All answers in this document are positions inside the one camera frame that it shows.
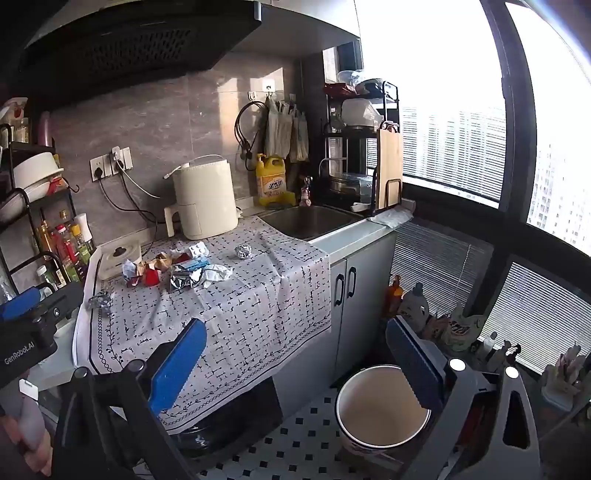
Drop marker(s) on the grey cabinet door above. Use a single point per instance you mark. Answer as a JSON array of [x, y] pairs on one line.
[[369, 295], [340, 341]]

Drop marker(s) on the orange bottle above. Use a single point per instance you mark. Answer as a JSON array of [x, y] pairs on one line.
[[395, 295]]

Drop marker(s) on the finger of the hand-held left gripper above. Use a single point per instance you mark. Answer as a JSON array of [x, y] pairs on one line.
[[62, 302], [18, 303]]

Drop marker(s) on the stack of dishes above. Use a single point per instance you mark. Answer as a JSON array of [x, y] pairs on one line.
[[364, 85]]

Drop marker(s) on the black range hood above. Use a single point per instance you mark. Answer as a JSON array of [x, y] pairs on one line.
[[138, 41]]

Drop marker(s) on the red paper box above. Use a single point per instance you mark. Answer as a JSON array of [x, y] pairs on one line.
[[151, 277]]

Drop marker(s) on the small crumpled foil ball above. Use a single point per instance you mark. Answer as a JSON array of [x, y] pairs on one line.
[[99, 303]]

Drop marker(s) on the steel sink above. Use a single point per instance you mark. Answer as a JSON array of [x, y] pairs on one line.
[[309, 221]]

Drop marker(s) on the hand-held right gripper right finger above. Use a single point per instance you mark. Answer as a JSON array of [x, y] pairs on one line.
[[413, 364]]

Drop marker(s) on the dark pump bottle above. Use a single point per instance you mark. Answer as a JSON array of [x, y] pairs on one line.
[[509, 351]]

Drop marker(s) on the wooden cutting board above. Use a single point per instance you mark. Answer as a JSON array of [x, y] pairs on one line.
[[389, 168]]

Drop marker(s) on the white bowl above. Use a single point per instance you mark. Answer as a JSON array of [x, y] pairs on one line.
[[37, 168]]

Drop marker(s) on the small white bottle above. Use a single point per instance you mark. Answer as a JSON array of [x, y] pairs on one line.
[[488, 344]]

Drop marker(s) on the black window frame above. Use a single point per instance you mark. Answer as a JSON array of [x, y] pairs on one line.
[[512, 115]]

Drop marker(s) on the white organizer with brushes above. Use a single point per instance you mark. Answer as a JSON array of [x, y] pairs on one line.
[[563, 378]]

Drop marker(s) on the steel pot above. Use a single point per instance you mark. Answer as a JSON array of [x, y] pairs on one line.
[[348, 183]]

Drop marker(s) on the pink refill pouch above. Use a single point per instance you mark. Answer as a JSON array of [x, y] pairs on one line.
[[435, 327]]

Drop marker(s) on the white wall socket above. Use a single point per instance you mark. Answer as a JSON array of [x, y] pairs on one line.
[[99, 168], [123, 158]]

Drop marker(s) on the white laundry detergent bottle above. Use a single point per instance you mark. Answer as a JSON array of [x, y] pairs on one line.
[[414, 302]]

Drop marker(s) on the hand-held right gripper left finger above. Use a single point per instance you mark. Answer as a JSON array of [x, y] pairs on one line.
[[180, 364]]

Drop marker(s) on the white pill blister pack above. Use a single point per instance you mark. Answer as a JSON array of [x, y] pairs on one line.
[[197, 249]]

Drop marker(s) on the small pink bottle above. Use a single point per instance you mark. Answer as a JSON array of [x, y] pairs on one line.
[[305, 194]]

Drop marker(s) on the yellow detergent bottle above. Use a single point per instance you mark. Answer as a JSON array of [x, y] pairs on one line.
[[271, 182]]

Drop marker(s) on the black kitchen shelf rack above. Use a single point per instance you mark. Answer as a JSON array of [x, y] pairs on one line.
[[27, 196]]

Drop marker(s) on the white rag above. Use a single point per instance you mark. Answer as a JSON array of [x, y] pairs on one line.
[[390, 218]]

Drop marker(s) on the hanging beige bag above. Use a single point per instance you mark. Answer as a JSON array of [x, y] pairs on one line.
[[300, 134], [278, 129]]

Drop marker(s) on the white appliance with black knob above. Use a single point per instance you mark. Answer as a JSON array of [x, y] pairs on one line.
[[115, 264]]

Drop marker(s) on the white paper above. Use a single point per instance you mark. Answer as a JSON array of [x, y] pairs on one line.
[[215, 274]]

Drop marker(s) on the cream air fryer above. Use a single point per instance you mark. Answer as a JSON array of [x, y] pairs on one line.
[[203, 198]]

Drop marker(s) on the white window blind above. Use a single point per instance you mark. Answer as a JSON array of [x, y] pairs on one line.
[[545, 318], [438, 272]]

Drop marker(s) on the green white refill pouch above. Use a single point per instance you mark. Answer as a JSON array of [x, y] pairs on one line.
[[463, 330]]

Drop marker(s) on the red paper scrap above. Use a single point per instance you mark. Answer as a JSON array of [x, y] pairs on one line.
[[181, 255]]

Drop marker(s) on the white plastic container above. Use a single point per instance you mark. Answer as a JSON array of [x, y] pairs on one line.
[[360, 113]]

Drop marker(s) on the foil wrapper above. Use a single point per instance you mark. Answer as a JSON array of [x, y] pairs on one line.
[[182, 279]]

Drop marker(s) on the white round bin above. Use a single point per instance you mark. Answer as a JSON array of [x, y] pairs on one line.
[[383, 415]]

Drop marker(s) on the person's left hand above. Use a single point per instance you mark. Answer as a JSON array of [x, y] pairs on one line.
[[25, 429]]

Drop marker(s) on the crumpled brown paper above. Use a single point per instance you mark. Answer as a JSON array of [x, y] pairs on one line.
[[162, 261]]

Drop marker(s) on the row of condiment bottles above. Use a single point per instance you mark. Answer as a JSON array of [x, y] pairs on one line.
[[67, 249]]

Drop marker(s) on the black dish rack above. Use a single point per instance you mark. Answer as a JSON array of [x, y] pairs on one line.
[[331, 134]]

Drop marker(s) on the white patterned tablecloth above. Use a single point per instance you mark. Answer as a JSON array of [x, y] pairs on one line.
[[258, 300]]

